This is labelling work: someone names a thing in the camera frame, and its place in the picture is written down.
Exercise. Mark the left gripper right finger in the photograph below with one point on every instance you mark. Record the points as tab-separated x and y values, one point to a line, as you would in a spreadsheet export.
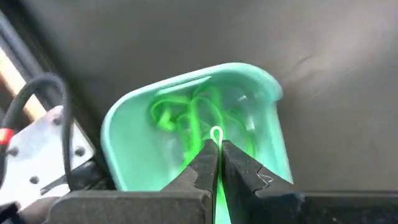
245	193

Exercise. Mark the silver left mounting plate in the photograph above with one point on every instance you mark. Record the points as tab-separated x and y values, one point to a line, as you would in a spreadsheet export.
37	155

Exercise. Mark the mint green plastic basket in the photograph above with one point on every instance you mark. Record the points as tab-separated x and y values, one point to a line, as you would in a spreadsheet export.
130	149

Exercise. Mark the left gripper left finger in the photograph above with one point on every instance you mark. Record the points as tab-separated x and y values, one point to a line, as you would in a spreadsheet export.
202	180

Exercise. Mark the green rubber band heap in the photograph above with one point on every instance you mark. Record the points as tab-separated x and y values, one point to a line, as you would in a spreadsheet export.
192	124

